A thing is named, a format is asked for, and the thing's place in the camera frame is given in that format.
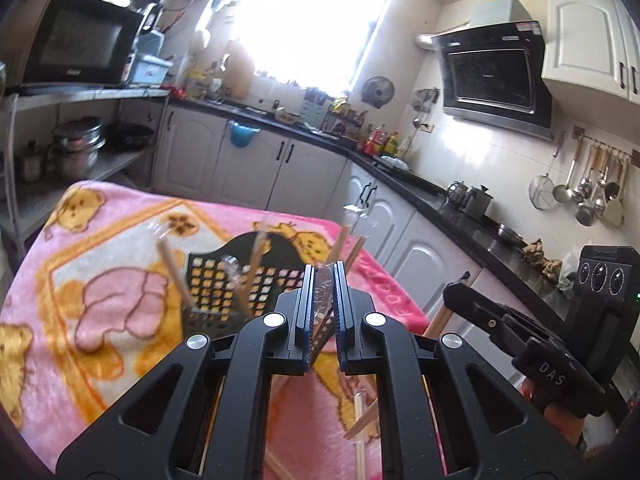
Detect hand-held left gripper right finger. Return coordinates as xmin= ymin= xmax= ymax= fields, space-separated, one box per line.
xmin=332 ymin=260 xmax=586 ymax=480

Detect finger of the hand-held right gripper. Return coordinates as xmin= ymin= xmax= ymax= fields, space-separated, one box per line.
xmin=442 ymin=281 xmax=548 ymax=358

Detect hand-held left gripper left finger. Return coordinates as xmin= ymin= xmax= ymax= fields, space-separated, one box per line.
xmin=55 ymin=261 xmax=317 ymax=480

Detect wooden chopstick pair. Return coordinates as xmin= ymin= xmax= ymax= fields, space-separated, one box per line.
xmin=346 ymin=235 xmax=369 ymax=274
xmin=422 ymin=304 xmax=454 ymax=339
xmin=248 ymin=214 xmax=274 ymax=312
xmin=149 ymin=224 xmax=194 ymax=307
xmin=314 ymin=262 xmax=337 ymax=363
xmin=329 ymin=204 xmax=362 ymax=272

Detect dark green perforated utensil holder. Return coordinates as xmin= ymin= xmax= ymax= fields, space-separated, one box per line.
xmin=182 ymin=232 xmax=342 ymax=367

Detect row of hanging kitchen utensils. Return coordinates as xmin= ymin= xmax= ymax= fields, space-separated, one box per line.
xmin=528 ymin=127 xmax=635 ymax=229

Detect person's right hand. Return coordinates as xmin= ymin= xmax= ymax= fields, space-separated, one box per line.
xmin=520 ymin=379 xmax=586 ymax=456

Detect ginger root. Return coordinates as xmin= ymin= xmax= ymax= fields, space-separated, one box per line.
xmin=522 ymin=242 xmax=562 ymax=277

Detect black kitchen countertop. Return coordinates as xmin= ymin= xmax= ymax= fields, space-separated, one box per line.
xmin=169 ymin=96 xmax=593 ymax=308

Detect steel bowl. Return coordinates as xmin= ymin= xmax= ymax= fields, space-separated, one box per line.
xmin=497 ymin=222 xmax=525 ymax=246

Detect steel lidded mug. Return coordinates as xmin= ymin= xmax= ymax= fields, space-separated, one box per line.
xmin=465 ymin=185 xmax=494 ymax=221

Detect steel teapot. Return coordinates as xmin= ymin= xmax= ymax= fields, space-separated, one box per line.
xmin=446 ymin=180 xmax=469 ymax=209

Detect white lower kitchen cabinets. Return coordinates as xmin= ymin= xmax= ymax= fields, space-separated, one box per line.
xmin=151 ymin=101 xmax=551 ymax=341

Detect group of condiment bottles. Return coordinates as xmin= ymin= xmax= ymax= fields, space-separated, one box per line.
xmin=362 ymin=124 xmax=402 ymax=159

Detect blue hanging bin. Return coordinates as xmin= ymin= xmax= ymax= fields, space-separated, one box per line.
xmin=228 ymin=120 xmax=261 ymax=150

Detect pink bear printed blanket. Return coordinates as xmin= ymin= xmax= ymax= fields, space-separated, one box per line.
xmin=0 ymin=180 xmax=447 ymax=480

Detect green knife block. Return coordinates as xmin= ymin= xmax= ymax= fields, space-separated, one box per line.
xmin=301 ymin=87 xmax=331 ymax=126

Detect black range hood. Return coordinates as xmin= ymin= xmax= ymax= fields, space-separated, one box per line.
xmin=414 ymin=0 xmax=554 ymax=141

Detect black wok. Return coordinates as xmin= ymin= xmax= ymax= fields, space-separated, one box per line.
xmin=107 ymin=122 xmax=155 ymax=152

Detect beige cutting board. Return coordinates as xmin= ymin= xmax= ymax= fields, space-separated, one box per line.
xmin=222 ymin=40 xmax=256 ymax=101

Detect white upper kitchen cabinet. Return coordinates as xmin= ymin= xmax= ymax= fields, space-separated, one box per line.
xmin=542 ymin=0 xmax=640 ymax=107

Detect stacked steel pots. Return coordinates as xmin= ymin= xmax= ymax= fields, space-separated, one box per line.
xmin=52 ymin=117 xmax=107 ymax=184

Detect grey-blue dish rack box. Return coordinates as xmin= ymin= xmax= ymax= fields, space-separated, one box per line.
xmin=127 ymin=30 xmax=174 ymax=86

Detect kitchen window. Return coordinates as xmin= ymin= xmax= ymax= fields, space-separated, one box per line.
xmin=200 ymin=0 xmax=402 ymax=92

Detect dark glass jar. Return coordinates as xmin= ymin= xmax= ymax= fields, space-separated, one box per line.
xmin=20 ymin=142 xmax=44 ymax=184

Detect steel shelf table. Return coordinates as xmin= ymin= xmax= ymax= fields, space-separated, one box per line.
xmin=0 ymin=84 xmax=171 ymax=261

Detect black microwave oven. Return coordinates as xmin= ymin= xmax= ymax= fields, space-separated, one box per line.
xmin=22 ymin=0 xmax=146 ymax=87

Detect small wall fan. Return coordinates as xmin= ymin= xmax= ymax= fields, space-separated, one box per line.
xmin=361 ymin=76 xmax=396 ymax=110

